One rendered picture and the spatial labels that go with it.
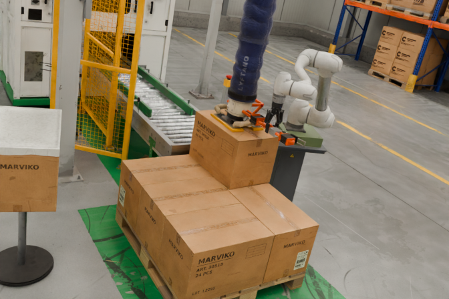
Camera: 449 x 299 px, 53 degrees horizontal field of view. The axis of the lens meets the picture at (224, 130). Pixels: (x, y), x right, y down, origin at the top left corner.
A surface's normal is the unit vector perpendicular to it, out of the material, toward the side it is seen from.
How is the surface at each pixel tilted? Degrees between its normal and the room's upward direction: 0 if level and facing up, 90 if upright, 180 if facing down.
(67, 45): 90
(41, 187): 90
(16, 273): 0
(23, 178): 90
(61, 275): 0
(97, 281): 0
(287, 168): 90
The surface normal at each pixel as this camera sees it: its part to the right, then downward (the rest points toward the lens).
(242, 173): 0.56, 0.40
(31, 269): 0.18, -0.92
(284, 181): 0.16, 0.39
